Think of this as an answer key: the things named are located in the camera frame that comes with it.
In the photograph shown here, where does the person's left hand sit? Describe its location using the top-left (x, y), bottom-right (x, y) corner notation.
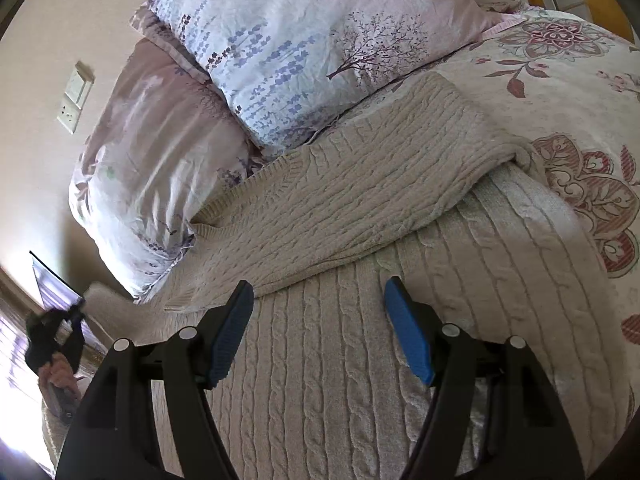
top-left (38, 352), bottom-right (81, 404)

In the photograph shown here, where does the floral pink pillow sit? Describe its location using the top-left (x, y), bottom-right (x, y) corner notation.
top-left (68, 39), bottom-right (262, 299)
top-left (131, 0), bottom-right (516, 157)

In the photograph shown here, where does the right floral pink pillow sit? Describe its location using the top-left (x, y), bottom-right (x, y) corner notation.
top-left (131, 0), bottom-right (516, 157)

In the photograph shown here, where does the beige cable-knit sweater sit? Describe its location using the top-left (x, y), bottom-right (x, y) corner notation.
top-left (86, 72), bottom-right (629, 479)

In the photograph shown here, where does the floral bed quilt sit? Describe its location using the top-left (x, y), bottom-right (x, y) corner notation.
top-left (389, 4), bottom-right (640, 470)

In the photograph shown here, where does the white wall switch socket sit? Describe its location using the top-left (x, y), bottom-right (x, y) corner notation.
top-left (56, 61), bottom-right (94, 134)

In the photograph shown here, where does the dark monitor screen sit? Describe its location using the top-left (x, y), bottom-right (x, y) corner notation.
top-left (29, 252), bottom-right (106, 354)

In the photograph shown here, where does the left floral pink pillow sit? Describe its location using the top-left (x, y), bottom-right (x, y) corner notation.
top-left (68, 39), bottom-right (262, 299)

